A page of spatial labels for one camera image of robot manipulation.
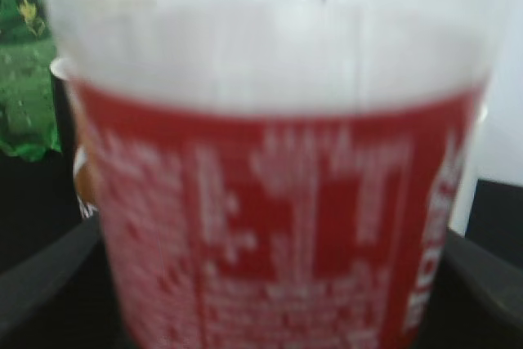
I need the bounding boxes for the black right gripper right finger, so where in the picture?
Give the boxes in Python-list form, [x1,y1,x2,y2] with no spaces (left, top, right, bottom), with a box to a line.
[416,229,523,349]

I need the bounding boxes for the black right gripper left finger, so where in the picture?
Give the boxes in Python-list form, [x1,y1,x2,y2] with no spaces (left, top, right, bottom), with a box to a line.
[1,217,123,348]

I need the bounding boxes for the green sprite bottle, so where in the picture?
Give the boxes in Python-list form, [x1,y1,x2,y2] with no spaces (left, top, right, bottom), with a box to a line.
[1,0,60,162]

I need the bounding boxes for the cola bottle red label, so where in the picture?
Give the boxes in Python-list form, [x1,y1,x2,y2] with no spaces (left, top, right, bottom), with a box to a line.
[38,0,512,349]

